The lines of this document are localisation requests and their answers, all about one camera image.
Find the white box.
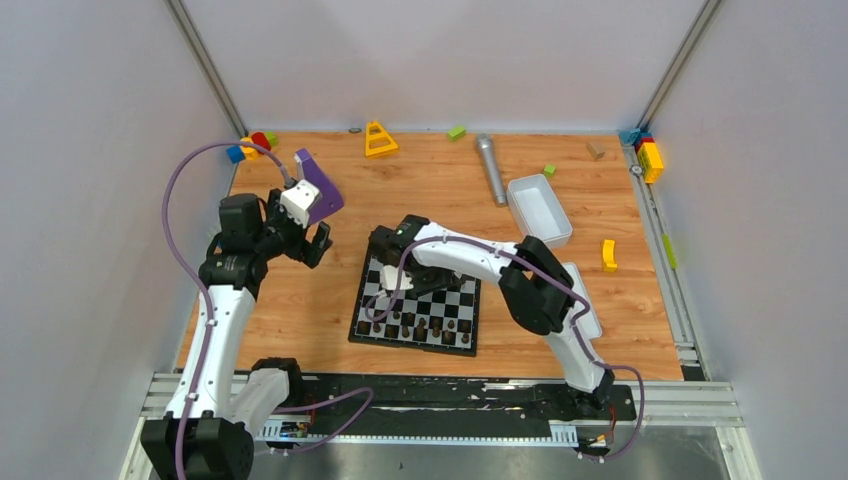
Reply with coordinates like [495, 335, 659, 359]
[507, 174, 573, 249]

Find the purple cable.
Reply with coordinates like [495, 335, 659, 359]
[162, 141, 374, 480]
[364, 238, 646, 464]

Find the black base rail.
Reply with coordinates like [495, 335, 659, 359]
[284, 374, 638, 438]

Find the black white chessboard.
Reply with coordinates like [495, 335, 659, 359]
[348, 253, 482, 357]

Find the silver microphone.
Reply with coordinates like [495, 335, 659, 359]
[475, 133, 507, 207]

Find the blue block left corner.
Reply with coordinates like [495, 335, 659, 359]
[226, 145, 246, 164]

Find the yellow cylinder block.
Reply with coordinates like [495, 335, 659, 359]
[240, 137, 261, 160]

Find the red cylinder block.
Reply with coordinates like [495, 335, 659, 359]
[251, 132, 272, 150]

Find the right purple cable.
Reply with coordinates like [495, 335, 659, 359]
[364, 238, 646, 464]

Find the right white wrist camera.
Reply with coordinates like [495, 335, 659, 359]
[380, 265, 414, 292]

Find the white box lid tray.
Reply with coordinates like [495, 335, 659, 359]
[562, 262, 603, 341]

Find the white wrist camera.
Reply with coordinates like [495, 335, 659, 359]
[380, 265, 414, 292]
[279, 180, 322, 229]

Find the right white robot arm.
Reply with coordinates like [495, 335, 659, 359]
[368, 215, 615, 418]

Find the brown wooden block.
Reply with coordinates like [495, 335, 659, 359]
[586, 142, 606, 160]

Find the purple metronome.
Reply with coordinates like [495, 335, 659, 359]
[294, 148, 345, 225]

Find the yellow triangle toy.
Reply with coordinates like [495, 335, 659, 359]
[364, 121, 399, 159]

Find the green block top centre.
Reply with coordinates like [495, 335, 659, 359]
[446, 125, 466, 142]

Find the yellow brick stack right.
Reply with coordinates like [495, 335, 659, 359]
[636, 140, 664, 184]

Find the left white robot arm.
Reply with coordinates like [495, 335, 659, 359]
[141, 186, 332, 479]

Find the small yellow block right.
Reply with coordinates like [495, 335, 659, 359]
[601, 239, 618, 273]

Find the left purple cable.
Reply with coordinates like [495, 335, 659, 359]
[162, 141, 374, 480]

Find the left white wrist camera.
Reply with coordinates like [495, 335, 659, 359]
[279, 180, 322, 229]

